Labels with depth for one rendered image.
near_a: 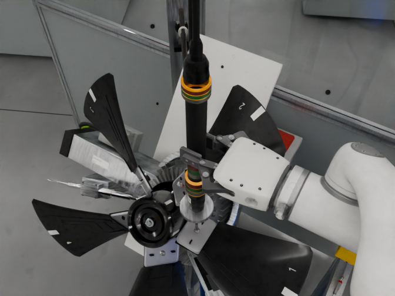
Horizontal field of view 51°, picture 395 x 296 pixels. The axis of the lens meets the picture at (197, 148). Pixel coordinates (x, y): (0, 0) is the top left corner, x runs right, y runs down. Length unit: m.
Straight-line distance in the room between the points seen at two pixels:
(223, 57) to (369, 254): 0.73
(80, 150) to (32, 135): 1.65
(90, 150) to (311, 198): 0.74
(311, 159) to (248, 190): 1.10
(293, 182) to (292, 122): 0.99
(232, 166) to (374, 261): 0.25
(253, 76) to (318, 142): 0.61
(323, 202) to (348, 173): 0.07
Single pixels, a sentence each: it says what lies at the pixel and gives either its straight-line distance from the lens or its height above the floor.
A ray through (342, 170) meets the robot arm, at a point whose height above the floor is 1.60.
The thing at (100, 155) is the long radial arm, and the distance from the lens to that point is 1.19.
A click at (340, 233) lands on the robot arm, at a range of 0.63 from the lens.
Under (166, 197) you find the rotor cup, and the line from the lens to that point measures 0.95.
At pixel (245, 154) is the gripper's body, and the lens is 0.67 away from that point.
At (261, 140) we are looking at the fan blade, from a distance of 0.85.
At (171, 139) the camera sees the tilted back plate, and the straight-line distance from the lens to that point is 1.19.
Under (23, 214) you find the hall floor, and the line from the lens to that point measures 2.54.
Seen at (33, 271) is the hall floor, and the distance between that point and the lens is 2.36.
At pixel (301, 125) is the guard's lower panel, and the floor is 0.88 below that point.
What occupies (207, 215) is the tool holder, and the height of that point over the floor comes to 1.31.
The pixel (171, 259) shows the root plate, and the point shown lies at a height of 1.09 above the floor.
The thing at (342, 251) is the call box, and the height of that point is 1.03.
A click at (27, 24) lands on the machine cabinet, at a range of 3.18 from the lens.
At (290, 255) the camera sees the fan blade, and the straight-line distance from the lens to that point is 0.97.
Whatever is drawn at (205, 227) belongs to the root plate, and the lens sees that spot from 0.98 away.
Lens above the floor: 2.06
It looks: 52 degrees down
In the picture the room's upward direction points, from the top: straight up
